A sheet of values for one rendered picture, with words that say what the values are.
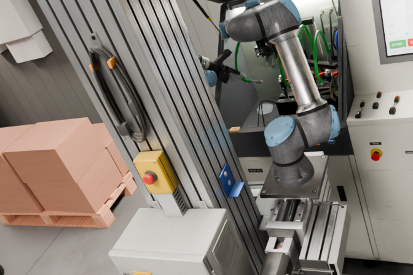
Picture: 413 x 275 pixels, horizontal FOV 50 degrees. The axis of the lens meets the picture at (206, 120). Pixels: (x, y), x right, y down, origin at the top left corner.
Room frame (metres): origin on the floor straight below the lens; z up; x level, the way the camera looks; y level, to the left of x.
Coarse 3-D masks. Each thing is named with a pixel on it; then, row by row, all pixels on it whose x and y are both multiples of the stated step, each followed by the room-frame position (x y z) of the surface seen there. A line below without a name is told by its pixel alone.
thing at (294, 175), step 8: (296, 160) 1.31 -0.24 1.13; (304, 160) 1.33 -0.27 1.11; (280, 168) 1.33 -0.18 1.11; (288, 168) 1.31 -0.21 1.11; (296, 168) 1.30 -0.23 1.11; (304, 168) 1.31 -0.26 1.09; (312, 168) 1.33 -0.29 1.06; (280, 176) 1.33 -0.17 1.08; (288, 176) 1.31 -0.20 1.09; (296, 176) 1.30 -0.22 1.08; (304, 176) 1.30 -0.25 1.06; (312, 176) 1.31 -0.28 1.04; (280, 184) 1.33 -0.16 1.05; (288, 184) 1.30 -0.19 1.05; (296, 184) 1.29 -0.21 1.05
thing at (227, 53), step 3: (225, 51) 2.05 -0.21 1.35; (228, 51) 2.04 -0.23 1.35; (231, 51) 2.05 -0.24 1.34; (222, 54) 2.04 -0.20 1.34; (225, 54) 2.03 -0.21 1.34; (228, 54) 2.04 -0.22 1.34; (219, 57) 2.04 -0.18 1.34; (222, 57) 2.03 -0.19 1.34; (225, 57) 2.03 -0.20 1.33; (216, 60) 2.03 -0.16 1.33; (219, 60) 2.02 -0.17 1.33; (222, 60) 2.02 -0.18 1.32; (213, 63) 2.02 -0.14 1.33; (216, 63) 2.01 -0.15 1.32; (219, 63) 2.01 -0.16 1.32; (216, 66) 2.01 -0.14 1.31
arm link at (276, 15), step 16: (272, 0) 1.54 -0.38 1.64; (288, 0) 1.50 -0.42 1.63; (256, 16) 1.50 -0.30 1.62; (272, 16) 1.48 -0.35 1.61; (288, 16) 1.48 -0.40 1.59; (272, 32) 1.48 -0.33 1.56; (288, 32) 1.45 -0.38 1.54; (288, 48) 1.45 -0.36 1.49; (288, 64) 1.43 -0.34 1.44; (304, 64) 1.42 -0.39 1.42; (288, 80) 1.44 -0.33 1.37; (304, 80) 1.39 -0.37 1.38; (304, 96) 1.37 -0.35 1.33; (320, 96) 1.38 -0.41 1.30; (304, 112) 1.35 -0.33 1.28; (320, 112) 1.33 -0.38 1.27; (336, 112) 1.32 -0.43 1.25; (304, 128) 1.32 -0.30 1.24; (320, 128) 1.30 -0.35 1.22; (336, 128) 1.30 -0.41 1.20
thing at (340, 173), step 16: (240, 160) 2.00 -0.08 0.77; (256, 160) 1.95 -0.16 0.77; (272, 160) 1.89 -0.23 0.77; (336, 160) 1.70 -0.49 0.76; (256, 176) 1.97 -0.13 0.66; (336, 176) 1.71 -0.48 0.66; (352, 176) 1.67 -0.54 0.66; (336, 192) 1.73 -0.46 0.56; (352, 192) 1.68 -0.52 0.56; (352, 208) 1.69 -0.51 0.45; (352, 224) 1.70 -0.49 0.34; (352, 240) 1.72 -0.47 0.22; (368, 240) 1.67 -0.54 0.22
